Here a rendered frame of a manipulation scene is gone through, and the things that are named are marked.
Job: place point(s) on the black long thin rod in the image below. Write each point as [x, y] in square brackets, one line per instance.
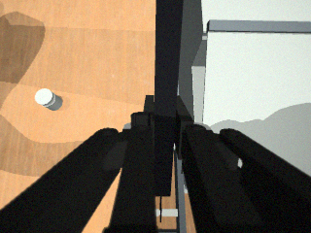
[168, 30]

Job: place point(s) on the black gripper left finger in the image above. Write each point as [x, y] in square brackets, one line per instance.
[65, 198]

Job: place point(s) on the grey cylinder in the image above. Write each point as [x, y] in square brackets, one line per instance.
[48, 99]

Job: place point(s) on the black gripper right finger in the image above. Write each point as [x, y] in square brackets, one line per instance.
[272, 196]

